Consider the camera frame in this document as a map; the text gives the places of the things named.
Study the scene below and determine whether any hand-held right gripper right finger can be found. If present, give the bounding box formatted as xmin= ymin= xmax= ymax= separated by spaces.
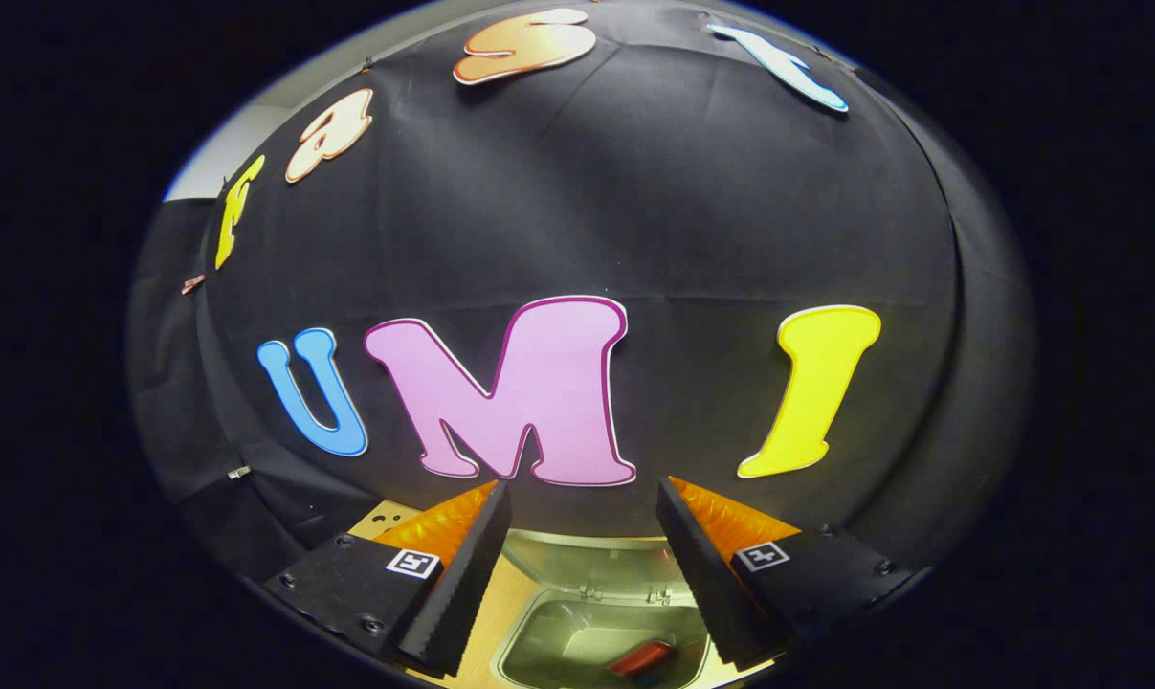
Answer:
xmin=655 ymin=476 xmax=915 ymax=671

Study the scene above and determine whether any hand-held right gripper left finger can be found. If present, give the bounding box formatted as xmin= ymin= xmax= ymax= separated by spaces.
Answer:
xmin=261 ymin=479 xmax=513 ymax=678

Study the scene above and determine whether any red pop can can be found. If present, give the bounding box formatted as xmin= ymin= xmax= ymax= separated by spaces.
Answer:
xmin=608 ymin=640 xmax=677 ymax=678

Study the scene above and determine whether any light green garbage bin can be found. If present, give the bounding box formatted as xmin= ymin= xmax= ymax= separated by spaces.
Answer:
xmin=496 ymin=529 xmax=731 ymax=689

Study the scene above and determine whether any wooden desktop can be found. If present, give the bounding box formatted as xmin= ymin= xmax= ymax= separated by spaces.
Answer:
xmin=347 ymin=498 xmax=779 ymax=689

